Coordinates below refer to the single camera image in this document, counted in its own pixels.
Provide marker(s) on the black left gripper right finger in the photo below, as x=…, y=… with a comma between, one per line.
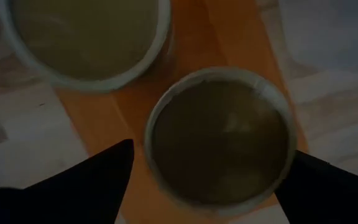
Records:
x=331, y=199

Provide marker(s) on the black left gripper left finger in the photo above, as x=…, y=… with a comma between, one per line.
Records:
x=73, y=193

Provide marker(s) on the furikake seasoning jar tan lid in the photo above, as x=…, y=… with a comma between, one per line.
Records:
x=219, y=140
x=82, y=37

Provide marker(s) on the orange plastic bin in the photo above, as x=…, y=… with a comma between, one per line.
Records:
x=110, y=124

